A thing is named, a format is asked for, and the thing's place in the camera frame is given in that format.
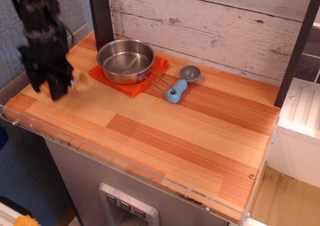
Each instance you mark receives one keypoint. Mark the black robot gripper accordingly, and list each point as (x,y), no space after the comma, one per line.
(46,54)

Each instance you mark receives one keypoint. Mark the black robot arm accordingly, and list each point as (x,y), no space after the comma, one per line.
(39,15)

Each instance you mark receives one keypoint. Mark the stainless steel pot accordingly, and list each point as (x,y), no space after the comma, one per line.
(128,62)

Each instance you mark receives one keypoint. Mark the orange knitted cloth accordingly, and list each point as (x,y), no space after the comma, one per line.
(133,90)

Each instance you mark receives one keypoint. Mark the grey toy fridge cabinet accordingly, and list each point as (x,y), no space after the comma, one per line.
(83,175)

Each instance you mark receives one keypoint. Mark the blue grey ice cream scoop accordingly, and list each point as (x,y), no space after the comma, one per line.
(188,75)

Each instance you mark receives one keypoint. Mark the yellow object bottom left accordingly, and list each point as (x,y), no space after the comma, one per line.
(25,220)

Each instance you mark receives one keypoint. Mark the silver water dispenser panel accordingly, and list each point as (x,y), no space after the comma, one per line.
(123,209)

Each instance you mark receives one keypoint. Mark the clear acrylic edge guard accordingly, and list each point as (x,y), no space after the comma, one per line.
(211,160)

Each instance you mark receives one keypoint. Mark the white toy sink unit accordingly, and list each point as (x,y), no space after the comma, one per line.
(295,147)

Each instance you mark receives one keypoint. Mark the dark right frame post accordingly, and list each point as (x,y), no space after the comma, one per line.
(302,38)

